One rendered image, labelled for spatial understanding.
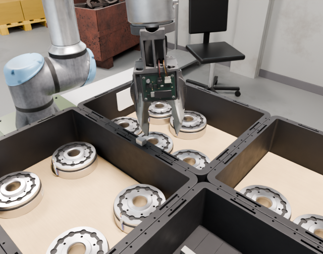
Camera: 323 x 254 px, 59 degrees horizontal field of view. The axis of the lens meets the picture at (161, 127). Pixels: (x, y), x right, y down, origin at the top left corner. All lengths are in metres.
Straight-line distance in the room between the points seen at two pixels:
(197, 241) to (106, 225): 0.17
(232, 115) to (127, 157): 0.31
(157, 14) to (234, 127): 0.45
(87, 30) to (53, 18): 2.39
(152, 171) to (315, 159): 0.38
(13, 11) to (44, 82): 4.34
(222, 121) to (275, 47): 2.44
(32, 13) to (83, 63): 4.40
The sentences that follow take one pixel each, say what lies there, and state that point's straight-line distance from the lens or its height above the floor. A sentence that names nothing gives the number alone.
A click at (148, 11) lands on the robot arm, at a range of 0.45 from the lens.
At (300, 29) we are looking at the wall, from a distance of 3.10.
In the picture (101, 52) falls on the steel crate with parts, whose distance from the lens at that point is 3.28.
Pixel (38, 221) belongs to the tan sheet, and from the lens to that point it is 0.64.
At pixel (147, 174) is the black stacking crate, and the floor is 0.87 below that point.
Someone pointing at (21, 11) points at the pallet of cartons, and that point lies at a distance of 5.28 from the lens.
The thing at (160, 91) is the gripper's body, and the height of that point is 1.09.
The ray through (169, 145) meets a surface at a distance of 0.71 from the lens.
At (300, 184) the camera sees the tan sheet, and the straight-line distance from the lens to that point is 0.72.
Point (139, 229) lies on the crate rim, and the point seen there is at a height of 0.93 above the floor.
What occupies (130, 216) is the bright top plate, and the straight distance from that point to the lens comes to 0.56.
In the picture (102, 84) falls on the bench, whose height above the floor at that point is 0.70.
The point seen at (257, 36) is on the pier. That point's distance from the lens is 3.15.
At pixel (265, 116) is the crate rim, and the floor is 0.93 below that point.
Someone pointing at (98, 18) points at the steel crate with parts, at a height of 0.57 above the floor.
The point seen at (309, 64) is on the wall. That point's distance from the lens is 3.14.
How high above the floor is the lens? 1.29
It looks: 34 degrees down
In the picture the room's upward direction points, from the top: straight up
